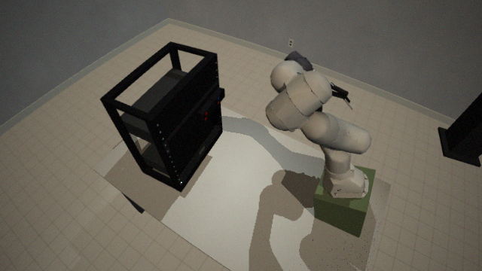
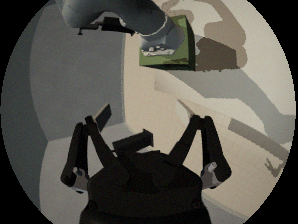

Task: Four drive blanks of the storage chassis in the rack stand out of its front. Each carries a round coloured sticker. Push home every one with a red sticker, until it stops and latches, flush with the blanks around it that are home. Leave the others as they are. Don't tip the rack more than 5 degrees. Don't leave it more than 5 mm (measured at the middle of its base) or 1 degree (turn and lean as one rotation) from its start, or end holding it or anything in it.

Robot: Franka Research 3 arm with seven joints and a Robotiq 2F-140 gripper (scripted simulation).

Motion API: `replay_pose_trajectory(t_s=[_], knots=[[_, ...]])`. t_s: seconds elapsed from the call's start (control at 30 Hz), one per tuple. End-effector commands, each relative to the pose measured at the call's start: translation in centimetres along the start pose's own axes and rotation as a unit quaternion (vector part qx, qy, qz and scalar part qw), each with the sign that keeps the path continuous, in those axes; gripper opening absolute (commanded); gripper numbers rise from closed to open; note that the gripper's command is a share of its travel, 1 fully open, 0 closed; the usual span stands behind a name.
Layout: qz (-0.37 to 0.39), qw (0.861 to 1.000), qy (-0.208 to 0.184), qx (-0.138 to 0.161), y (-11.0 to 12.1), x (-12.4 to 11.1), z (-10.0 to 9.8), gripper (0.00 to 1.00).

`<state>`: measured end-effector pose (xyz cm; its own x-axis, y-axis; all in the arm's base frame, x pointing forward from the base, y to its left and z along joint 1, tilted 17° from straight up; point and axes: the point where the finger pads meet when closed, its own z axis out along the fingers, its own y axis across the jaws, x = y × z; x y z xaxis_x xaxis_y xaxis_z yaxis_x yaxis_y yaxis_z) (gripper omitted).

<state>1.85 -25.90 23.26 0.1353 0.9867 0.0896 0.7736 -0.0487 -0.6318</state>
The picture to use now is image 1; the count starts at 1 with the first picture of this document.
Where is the black server rack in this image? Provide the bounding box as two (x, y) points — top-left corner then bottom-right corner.
(100, 42), (225, 192)

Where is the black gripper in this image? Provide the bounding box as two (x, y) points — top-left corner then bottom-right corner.
(316, 83), (354, 113)

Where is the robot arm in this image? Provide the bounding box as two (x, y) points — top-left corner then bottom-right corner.
(265, 51), (371, 198)

